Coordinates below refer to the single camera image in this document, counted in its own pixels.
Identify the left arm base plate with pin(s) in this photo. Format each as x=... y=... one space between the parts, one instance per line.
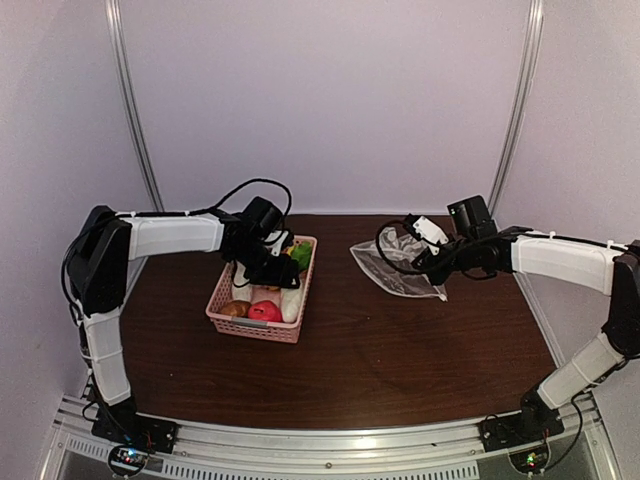
x=144 y=433

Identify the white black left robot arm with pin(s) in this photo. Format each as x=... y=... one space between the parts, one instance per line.
x=94 y=275

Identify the white radish with green leaves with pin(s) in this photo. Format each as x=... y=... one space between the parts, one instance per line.
x=291 y=299

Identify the pink perforated plastic basket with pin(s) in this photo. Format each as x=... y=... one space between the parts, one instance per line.
x=244 y=327

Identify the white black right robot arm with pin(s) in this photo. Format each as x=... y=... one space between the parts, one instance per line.
x=610 y=269

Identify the right aluminium corner post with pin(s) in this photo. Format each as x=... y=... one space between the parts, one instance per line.
x=528 y=65

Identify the aluminium corner post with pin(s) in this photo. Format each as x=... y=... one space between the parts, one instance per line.
x=133 y=118
x=528 y=65

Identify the clear zip top bag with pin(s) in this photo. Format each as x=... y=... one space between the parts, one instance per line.
x=400 y=249

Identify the round circuit board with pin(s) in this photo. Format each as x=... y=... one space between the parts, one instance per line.
x=530 y=461
x=127 y=461

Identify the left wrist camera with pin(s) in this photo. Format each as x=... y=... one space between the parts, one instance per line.
x=279 y=242

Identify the left aluminium corner post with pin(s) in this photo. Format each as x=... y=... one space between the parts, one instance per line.
x=133 y=118

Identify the white wrinkled cabbage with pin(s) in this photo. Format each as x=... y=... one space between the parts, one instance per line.
x=241 y=289

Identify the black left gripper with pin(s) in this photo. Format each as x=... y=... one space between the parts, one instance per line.
x=281 y=276

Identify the red apple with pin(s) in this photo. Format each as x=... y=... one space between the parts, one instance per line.
x=265 y=311

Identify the right round circuit board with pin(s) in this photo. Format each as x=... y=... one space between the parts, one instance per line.
x=530 y=461

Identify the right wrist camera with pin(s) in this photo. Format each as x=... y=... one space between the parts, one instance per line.
x=426 y=231

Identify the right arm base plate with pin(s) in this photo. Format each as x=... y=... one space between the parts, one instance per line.
x=516 y=429

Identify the brown potato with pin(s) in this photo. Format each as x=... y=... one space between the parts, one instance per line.
x=236 y=308

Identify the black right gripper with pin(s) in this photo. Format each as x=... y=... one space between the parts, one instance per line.
x=428 y=265

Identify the aluminium front rail frame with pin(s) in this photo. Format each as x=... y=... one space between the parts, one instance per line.
x=449 y=450

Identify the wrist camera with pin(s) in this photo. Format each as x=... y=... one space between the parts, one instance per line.
x=279 y=242
x=426 y=231

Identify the left round circuit board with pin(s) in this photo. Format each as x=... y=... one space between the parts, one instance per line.
x=127 y=461

